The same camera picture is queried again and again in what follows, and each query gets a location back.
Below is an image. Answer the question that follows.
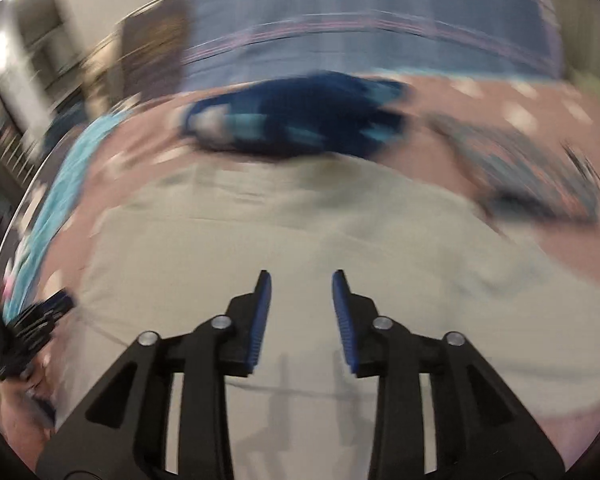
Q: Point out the navy star print cloth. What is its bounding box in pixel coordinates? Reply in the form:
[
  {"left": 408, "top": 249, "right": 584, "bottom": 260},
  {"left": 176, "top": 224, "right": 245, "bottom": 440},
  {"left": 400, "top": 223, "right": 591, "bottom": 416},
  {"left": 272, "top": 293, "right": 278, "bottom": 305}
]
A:
[{"left": 180, "top": 72, "right": 417, "bottom": 162}]

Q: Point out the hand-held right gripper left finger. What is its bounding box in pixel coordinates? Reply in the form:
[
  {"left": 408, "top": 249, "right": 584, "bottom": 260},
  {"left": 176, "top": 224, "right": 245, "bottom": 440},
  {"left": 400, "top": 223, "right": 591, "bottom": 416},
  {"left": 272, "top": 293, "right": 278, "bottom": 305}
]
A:
[{"left": 35, "top": 270, "right": 272, "bottom": 480}]

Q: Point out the dark brown panel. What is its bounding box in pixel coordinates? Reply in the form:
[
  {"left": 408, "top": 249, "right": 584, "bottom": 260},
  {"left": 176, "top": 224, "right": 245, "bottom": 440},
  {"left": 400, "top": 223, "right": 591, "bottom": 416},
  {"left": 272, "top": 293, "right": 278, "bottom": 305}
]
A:
[{"left": 119, "top": 0, "right": 192, "bottom": 97}]

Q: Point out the turquoise cloth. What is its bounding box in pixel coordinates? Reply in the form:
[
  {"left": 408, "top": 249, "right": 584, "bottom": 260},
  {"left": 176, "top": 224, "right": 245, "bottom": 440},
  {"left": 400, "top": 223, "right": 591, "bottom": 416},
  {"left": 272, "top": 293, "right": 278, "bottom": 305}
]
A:
[{"left": 0, "top": 110, "right": 132, "bottom": 322}]

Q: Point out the pale grey small garment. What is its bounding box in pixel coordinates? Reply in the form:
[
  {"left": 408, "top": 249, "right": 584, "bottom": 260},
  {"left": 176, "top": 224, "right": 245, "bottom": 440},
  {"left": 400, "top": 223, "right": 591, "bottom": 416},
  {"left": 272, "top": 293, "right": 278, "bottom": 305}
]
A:
[{"left": 80, "top": 159, "right": 600, "bottom": 423}]

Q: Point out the pink deer print blanket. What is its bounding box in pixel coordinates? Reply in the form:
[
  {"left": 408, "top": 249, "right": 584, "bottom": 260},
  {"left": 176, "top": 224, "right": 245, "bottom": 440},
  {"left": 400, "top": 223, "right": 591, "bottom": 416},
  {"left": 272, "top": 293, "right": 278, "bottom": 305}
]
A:
[{"left": 0, "top": 74, "right": 600, "bottom": 436}]

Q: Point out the blue plaid blanket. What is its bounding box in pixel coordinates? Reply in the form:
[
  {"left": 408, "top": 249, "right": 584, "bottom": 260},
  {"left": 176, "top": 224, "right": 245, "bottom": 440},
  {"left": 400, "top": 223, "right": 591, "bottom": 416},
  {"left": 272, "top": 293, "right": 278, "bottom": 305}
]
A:
[{"left": 180, "top": 0, "right": 566, "bottom": 82}]

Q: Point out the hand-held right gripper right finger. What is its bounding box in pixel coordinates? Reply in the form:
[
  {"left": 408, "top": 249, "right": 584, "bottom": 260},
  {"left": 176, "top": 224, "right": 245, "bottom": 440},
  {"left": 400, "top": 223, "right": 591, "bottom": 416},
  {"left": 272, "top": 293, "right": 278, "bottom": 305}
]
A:
[{"left": 331, "top": 269, "right": 566, "bottom": 480}]

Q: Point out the grey blue patterned cloth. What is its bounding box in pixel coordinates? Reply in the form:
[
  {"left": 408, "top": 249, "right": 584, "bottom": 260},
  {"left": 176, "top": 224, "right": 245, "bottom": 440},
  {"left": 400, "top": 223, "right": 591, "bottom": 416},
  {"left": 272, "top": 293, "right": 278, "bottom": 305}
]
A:
[{"left": 429, "top": 112, "right": 600, "bottom": 227}]

